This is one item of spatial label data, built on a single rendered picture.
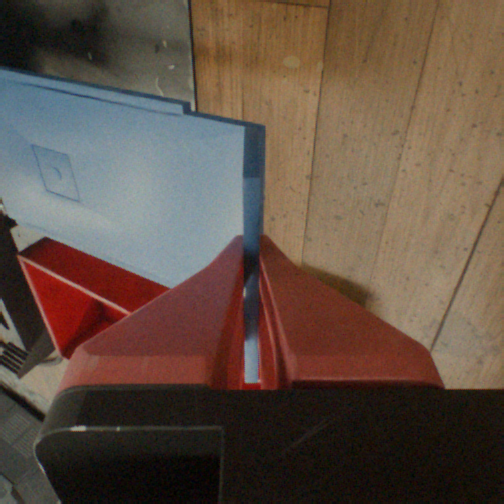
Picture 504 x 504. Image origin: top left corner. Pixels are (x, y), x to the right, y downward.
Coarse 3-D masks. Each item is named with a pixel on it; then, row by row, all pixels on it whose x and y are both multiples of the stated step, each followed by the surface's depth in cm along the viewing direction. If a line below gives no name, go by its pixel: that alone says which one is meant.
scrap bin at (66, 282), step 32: (32, 256) 31; (64, 256) 31; (32, 288) 34; (64, 288) 36; (96, 288) 29; (128, 288) 29; (160, 288) 29; (64, 320) 38; (96, 320) 41; (64, 352) 39; (256, 384) 34
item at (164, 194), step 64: (0, 128) 17; (64, 128) 15; (128, 128) 14; (192, 128) 12; (256, 128) 11; (0, 192) 20; (128, 192) 15; (192, 192) 14; (256, 192) 9; (128, 256) 18; (192, 256) 15; (256, 256) 10; (256, 320) 12
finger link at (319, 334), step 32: (288, 288) 8; (320, 288) 8; (288, 320) 6; (320, 320) 6; (352, 320) 6; (288, 352) 6; (320, 352) 6; (352, 352) 6; (384, 352) 6; (416, 352) 6; (288, 384) 5; (320, 384) 5; (352, 384) 5; (384, 384) 5; (416, 384) 5
